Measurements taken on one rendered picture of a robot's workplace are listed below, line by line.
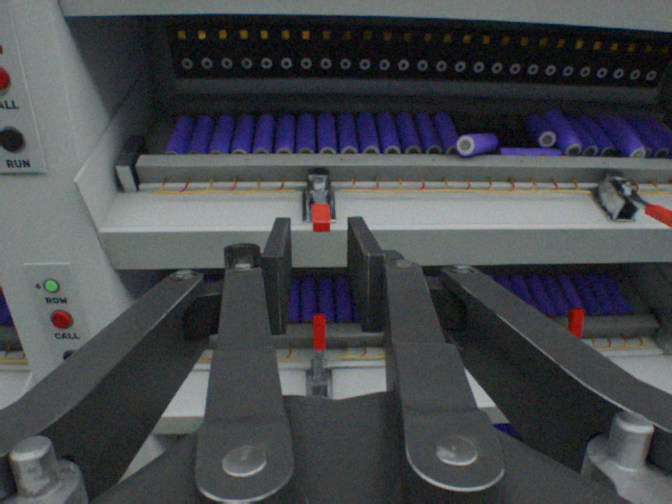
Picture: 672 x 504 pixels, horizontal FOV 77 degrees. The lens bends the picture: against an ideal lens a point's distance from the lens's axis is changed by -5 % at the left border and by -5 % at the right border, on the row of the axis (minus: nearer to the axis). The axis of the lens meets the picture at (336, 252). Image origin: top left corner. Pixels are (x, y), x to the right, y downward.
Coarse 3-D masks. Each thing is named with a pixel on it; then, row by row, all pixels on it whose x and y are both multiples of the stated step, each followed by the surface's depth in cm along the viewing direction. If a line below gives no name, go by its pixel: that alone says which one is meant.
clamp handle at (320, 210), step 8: (320, 184) 35; (320, 192) 36; (320, 200) 34; (312, 208) 32; (320, 208) 32; (328, 208) 32; (312, 216) 31; (320, 216) 31; (328, 216) 31; (312, 224) 30; (320, 224) 30; (328, 224) 30
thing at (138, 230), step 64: (128, 128) 41; (512, 128) 49; (128, 192) 38; (448, 192) 40; (128, 256) 37; (192, 256) 37; (320, 256) 38; (448, 256) 39; (512, 256) 39; (576, 256) 40; (640, 256) 40
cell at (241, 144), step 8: (240, 120) 44; (248, 120) 44; (240, 128) 43; (248, 128) 43; (240, 136) 42; (248, 136) 42; (232, 144) 41; (240, 144) 41; (248, 144) 42; (232, 152) 41; (240, 152) 41; (248, 152) 41
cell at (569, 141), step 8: (552, 112) 45; (560, 112) 45; (544, 120) 46; (552, 120) 44; (560, 120) 43; (552, 128) 44; (560, 128) 43; (568, 128) 42; (560, 136) 42; (568, 136) 42; (576, 136) 42; (560, 144) 42; (568, 144) 41; (576, 144) 41; (568, 152) 42; (576, 152) 41
